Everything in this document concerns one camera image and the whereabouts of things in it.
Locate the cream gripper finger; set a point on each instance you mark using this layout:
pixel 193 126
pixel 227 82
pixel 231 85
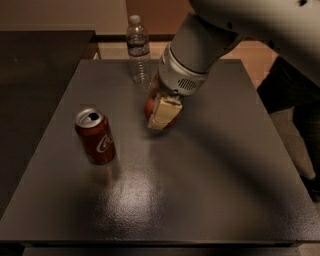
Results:
pixel 153 87
pixel 164 112

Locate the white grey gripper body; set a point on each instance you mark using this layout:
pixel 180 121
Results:
pixel 174 77

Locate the red apple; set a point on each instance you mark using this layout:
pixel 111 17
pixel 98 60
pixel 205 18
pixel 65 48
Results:
pixel 150 108

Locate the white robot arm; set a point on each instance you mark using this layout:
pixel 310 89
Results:
pixel 214 28

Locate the red coke can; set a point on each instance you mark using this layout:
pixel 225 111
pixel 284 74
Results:
pixel 95 134

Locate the clear plastic water bottle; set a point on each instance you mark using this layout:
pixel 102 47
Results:
pixel 137 40

